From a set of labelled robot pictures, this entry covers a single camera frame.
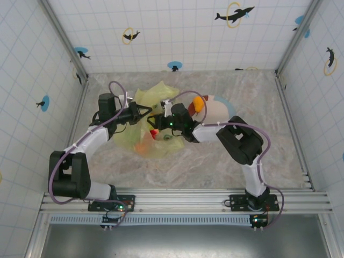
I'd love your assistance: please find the yellow-green plastic bag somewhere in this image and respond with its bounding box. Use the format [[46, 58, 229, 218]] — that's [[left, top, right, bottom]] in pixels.
[[112, 80, 185, 159]]

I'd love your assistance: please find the orange-yellow toy pear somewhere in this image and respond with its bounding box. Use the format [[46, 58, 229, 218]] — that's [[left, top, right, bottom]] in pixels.
[[192, 96, 206, 113]]

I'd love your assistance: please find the round pale plate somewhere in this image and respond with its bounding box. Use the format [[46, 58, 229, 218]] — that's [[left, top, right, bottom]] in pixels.
[[187, 94, 237, 125]]

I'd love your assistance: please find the left controller board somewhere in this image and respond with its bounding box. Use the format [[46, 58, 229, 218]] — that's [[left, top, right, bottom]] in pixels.
[[101, 212, 127, 230]]

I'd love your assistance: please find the controller board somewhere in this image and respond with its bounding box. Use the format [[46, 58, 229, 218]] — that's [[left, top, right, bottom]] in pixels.
[[249, 213, 269, 230], [101, 212, 127, 230]]

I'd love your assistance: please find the right controller board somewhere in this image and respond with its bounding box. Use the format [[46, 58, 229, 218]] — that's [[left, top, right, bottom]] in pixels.
[[249, 213, 269, 230]]

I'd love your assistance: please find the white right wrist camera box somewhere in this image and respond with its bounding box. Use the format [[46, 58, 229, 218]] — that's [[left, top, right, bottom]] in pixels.
[[160, 99, 173, 118]]

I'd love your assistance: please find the aluminium mounting rail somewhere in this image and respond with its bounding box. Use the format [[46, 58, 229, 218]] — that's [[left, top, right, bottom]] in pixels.
[[40, 188, 333, 214]]

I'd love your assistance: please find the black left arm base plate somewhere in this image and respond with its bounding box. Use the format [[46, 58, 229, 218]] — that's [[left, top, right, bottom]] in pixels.
[[88, 193, 136, 213]]

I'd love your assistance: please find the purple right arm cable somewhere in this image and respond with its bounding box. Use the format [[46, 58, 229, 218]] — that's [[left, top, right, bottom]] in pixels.
[[168, 90, 285, 231]]

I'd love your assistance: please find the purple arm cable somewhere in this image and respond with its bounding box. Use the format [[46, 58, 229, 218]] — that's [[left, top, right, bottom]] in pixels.
[[168, 90, 285, 231], [47, 81, 130, 205]]

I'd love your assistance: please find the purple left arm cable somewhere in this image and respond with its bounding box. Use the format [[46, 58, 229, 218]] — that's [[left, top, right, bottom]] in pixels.
[[47, 81, 130, 205]]

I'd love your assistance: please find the white slotted cable duct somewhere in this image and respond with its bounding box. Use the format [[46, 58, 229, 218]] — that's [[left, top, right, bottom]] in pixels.
[[49, 214, 269, 225]]

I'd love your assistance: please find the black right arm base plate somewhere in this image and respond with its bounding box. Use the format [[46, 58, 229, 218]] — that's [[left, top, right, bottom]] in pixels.
[[230, 193, 280, 212]]

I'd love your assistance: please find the aluminium frame post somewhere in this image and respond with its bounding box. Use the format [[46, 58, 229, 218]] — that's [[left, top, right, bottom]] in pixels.
[[40, 0, 89, 81], [275, 0, 323, 76]]

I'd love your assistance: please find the black dolphin yellow ring sticker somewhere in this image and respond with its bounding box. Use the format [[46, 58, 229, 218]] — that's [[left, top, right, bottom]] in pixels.
[[214, 2, 255, 29]]

